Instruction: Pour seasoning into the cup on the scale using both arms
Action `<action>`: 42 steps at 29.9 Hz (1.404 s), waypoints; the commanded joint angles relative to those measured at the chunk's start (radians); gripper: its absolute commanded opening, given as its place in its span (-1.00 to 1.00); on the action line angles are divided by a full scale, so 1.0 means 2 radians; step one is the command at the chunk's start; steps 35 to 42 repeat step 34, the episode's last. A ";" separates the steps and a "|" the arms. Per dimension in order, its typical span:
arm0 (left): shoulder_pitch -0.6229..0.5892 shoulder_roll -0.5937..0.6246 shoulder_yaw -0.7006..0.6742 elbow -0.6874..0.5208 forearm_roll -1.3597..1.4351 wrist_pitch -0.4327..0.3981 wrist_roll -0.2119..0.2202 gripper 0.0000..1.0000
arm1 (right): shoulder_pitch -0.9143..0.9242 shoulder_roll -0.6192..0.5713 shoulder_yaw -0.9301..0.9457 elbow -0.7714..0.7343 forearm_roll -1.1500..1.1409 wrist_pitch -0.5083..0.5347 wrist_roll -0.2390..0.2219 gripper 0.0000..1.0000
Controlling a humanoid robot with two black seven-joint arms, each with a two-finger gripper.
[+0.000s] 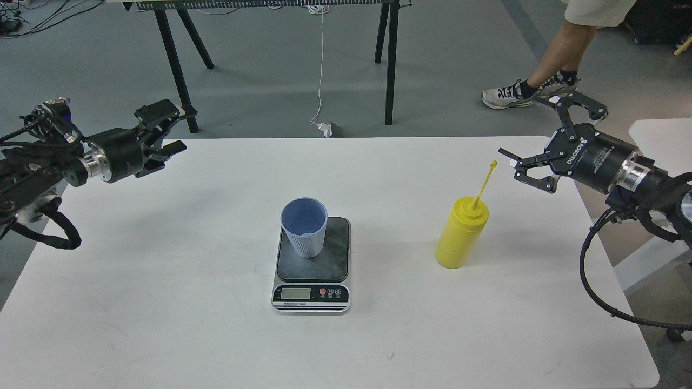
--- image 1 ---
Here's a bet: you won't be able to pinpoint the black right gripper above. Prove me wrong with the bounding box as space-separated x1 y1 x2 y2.
498 90 640 195

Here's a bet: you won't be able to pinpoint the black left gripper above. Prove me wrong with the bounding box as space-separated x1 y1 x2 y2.
87 99 198 184

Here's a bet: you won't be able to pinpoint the yellow squeeze bottle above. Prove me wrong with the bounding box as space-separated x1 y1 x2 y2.
435 160 497 269

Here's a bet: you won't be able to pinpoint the blue plastic cup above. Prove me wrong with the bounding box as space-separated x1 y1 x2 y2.
280 197 328 258

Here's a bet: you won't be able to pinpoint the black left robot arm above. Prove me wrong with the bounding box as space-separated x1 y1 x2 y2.
2 97 197 225

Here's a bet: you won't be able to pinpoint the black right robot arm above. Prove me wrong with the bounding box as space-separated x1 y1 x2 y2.
500 92 690 245

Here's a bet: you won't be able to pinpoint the digital kitchen scale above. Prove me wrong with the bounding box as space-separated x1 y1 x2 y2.
271 217 351 315

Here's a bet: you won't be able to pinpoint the white grey sneaker far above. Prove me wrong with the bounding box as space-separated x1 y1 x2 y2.
538 70 580 99

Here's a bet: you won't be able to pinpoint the white grey sneaker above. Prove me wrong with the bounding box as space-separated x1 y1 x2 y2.
481 79 539 109
538 70 580 99

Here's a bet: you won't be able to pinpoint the white grey sneaker near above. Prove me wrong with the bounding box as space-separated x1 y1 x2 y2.
481 79 539 109

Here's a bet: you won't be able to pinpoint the white side table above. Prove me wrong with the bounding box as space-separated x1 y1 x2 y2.
614 118 692 295

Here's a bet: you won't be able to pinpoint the person legs beige shorts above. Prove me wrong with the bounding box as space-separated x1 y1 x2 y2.
527 1 635 88

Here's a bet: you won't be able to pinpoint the black trestle table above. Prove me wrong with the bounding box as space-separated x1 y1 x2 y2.
122 0 414 133

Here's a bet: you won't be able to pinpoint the power adapter on floor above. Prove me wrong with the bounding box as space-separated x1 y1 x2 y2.
318 122 344 138

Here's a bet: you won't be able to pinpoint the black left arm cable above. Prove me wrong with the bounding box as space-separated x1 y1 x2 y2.
5 197 82 250

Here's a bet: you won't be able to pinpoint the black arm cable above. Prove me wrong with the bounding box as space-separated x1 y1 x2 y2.
579 208 692 331
5 197 82 250

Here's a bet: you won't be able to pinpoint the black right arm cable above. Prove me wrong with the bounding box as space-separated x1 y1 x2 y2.
579 208 692 331

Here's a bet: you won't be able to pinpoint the floor cables top left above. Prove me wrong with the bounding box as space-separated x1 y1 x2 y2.
0 0 103 37

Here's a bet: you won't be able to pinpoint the white hanging cable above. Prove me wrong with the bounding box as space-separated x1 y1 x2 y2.
310 3 330 133

